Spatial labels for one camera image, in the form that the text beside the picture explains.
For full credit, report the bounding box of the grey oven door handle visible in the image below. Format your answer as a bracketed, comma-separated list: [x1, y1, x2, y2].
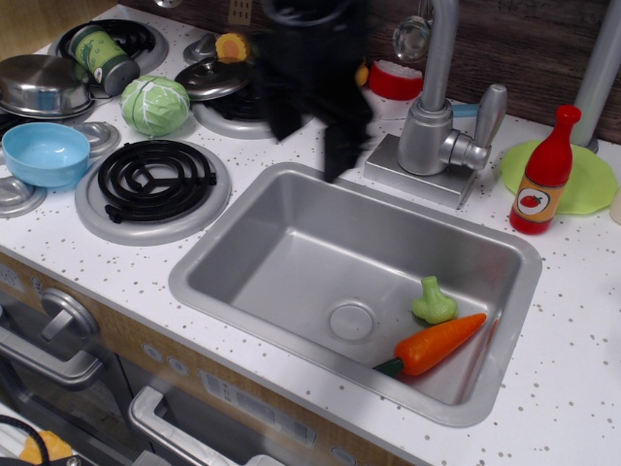
[1, 327, 105, 391]

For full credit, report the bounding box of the yellow toy corn slice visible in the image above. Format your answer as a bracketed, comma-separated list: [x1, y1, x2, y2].
[215, 33, 250, 61]

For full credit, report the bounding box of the silver stove knob left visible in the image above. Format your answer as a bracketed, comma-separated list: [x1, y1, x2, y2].
[0, 176, 47, 218]

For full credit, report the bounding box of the hanging steel ladle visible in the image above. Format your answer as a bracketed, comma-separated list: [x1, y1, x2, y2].
[392, 1, 434, 63]

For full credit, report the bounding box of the green tin can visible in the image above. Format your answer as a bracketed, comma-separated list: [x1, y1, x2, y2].
[69, 24, 140, 96]

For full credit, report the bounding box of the grey oven dial knob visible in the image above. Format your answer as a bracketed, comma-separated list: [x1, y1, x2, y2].
[41, 287, 99, 343]

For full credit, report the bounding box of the silver faucet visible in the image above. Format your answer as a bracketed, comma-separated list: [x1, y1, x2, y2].
[364, 0, 507, 209]

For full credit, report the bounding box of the steel pot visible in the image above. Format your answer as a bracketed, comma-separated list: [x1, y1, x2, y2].
[1, 54, 94, 119]

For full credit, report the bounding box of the silver sink basin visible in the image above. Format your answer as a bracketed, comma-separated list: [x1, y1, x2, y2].
[169, 163, 542, 427]

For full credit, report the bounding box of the cream object right edge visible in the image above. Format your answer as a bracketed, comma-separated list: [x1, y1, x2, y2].
[609, 189, 621, 224]

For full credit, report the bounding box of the steel pot lid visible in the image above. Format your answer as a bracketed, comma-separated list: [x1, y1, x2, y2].
[175, 57, 253, 101]

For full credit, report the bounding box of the silver stove knob middle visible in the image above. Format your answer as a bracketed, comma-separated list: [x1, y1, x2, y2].
[72, 121, 120, 158]

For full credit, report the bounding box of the rear right stove burner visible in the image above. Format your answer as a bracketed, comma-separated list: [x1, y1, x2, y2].
[191, 81, 275, 140]

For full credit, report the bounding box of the light green toy garlic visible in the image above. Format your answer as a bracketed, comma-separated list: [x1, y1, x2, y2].
[411, 276, 458, 325]

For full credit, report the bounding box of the silver stove knob rear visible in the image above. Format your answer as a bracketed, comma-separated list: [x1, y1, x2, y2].
[183, 32, 217, 64]

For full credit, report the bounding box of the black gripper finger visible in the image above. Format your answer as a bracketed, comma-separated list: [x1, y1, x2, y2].
[269, 104, 313, 142]
[323, 116, 373, 183]

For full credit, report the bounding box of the yellow toy bell pepper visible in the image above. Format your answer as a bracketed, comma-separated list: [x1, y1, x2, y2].
[354, 62, 370, 87]

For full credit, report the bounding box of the blue plastic bowl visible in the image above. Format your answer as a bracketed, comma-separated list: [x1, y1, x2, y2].
[2, 122, 90, 188]

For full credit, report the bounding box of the red ketchup bottle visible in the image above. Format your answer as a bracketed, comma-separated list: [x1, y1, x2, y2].
[509, 105, 581, 235]

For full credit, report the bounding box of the yellow toy food bottom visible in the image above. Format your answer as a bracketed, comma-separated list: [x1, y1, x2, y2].
[18, 431, 74, 465]

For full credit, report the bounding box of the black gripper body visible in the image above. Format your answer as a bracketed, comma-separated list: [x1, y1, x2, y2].
[251, 18, 373, 125]

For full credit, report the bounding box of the black cable bottom left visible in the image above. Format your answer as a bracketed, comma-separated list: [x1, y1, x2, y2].
[0, 415, 52, 465]

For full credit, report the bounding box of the grey dishwasher door handle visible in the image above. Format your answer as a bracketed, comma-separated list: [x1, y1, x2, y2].
[128, 385, 280, 465]

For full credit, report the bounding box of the blue utensil handle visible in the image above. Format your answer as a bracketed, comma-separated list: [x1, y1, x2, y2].
[452, 103, 479, 118]

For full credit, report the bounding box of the green plastic plate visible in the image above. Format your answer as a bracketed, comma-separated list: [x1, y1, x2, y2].
[500, 140, 619, 215]

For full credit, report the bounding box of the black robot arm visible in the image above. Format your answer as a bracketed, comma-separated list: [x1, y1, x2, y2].
[250, 1, 373, 183]

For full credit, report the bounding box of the front black stove burner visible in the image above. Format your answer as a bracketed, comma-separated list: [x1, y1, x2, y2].
[75, 140, 232, 247]

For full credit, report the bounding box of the green toy cabbage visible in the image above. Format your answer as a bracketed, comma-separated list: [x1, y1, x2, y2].
[120, 75, 190, 137]

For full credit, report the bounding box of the orange toy carrot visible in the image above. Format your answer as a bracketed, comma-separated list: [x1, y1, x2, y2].
[375, 314, 487, 377]

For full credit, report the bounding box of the silver stove knob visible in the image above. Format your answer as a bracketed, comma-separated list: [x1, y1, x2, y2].
[72, 121, 120, 158]
[183, 32, 217, 64]
[0, 176, 47, 218]

